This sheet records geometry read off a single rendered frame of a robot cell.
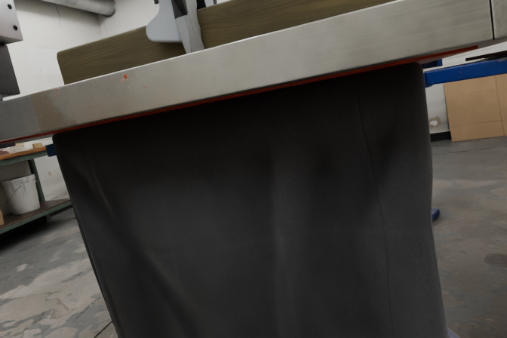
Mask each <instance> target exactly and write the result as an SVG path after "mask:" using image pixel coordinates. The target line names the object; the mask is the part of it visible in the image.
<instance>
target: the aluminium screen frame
mask: <svg viewBox="0 0 507 338"><path fill-rule="evenodd" d="M506 41H507V0H397V1H393V2H388V3H385V4H381V5H376V6H373V7H369V8H365V9H361V10H358V11H353V12H349V13H346V14H341V15H337V16H334V17H329V18H326V19H323V20H317V21H314V22H311V23H305V24H302V25H299V26H294V27H291V28H287V29H282V30H278V31H275V32H270V33H266V34H264V35H258V36H255V37H252V38H246V39H243V40H240V41H234V42H231V43H228V44H225V45H220V46H216V47H213V48H208V49H204V50H201V51H196V52H193V53H190V54H184V55H181V56H178V57H172V58H169V59H166V60H161V61H158V62H154V63H149V64H146V65H142V66H137V67H134V68H130V69H126V70H122V71H119V72H114V73H110V74H107V75H102V76H98V77H95V78H90V79H87V80H84V81H78V82H75V83H72V84H66V85H63V86H59V87H57V88H51V89H48V90H45V91H39V92H36V93H33V94H27V95H25V96H22V97H16V98H13V99H9V100H4V101H1V102H0V142H1V141H6V140H12V139H17V138H21V137H28V136H31V135H35V134H42V133H46V132H50V131H57V130H61V129H65V128H72V127H76V126H80V125H84V124H91V123H95V122H99V121H106V120H110V119H114V118H120V117H125V116H129V115H136V114H140V113H144V112H151V111H155V110H159V109H166V108H170V107H174V106H181V105H185V104H188V103H195V102H199V101H203V100H210V99H214V98H218V97H225V96H229V95H233V94H240V93H244V92H248V91H255V90H259V89H263V88H270V87H274V86H278V85H285V84H289V83H293V82H297V81H304V80H308V79H312V78H319V77H323V76H327V75H334V74H338V73H342V72H348V71H352V70H356V69H363V68H367V67H372V66H378V65H383V64H387V63H394V62H398V61H402V60H409V59H413V58H417V57H423V56H427V55H431V54H438V53H442V52H446V51H453V50H457V49H461V48H468V47H472V46H476V45H477V46H478V48H477V49H480V48H485V47H488V46H491V45H497V44H499V43H503V42H506ZM477 49H474V50H477ZM474 50H472V51H474ZM466 52H469V51H466ZM463 53H465V52H463ZM463 53H460V54H463ZM455 55H457V54H455Z"/></svg>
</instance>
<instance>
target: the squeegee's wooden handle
mask: <svg viewBox="0 0 507 338"><path fill-rule="evenodd" d="M393 1H397V0H228V1H225V2H221V3H218V4H215V5H211V6H208V7H206V8H201V9H198V10H197V17H198V22H199V25H200V27H201V39H202V42H203V45H204V49H208V48H213V47H216V46H220V45H225V44H228V43H231V42H234V41H240V40H243V39H246V38H252V37H255V36H258V35H264V34H266V33H270V32H275V31H278V30H282V29H287V28H291V27H294V26H299V25H302V24H305V23H311V22H314V21H317V20H323V19H326V18H329V17H334V16H337V15H341V14H346V13H349V12H353V11H358V10H361V9H365V8H369V7H373V6H376V5H381V4H385V3H388V2H393ZM146 26H147V25H145V26H141V27H138V28H136V29H131V30H128V31H125V32H121V33H118V34H115V35H111V36H108V37H105V38H101V39H98V40H95V41H91V42H88V43H85V44H83V45H78V46H75V47H72V48H68V49H65V50H62V51H58V52H57V62H58V64H59V67H60V71H61V75H62V77H63V82H64V84H65V85H68V84H72V83H75V82H78V81H84V80H87V79H90V78H95V77H98V76H102V75H107V74H110V73H114V72H119V71H122V70H126V69H130V68H134V67H137V66H142V65H146V64H149V63H154V62H158V61H161V60H166V59H169V58H172V57H178V56H181V55H184V54H186V51H185V49H184V47H183V43H167V42H153V41H150V40H149V39H148V37H147V34H146Z"/></svg>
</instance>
